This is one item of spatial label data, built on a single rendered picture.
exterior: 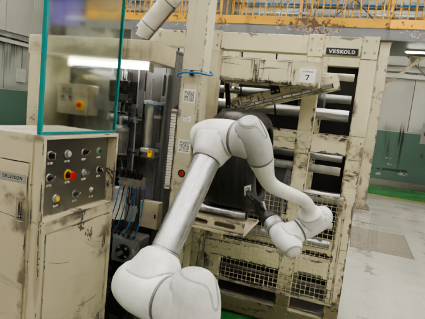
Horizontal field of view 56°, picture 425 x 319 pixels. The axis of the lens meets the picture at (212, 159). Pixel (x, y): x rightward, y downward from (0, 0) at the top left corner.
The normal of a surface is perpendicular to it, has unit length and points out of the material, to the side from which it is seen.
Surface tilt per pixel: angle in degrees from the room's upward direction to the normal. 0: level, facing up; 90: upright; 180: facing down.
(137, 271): 52
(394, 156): 90
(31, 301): 90
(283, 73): 90
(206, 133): 60
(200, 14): 90
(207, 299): 67
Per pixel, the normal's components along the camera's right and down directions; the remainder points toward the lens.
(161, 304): -0.61, -0.14
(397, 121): -0.33, 0.08
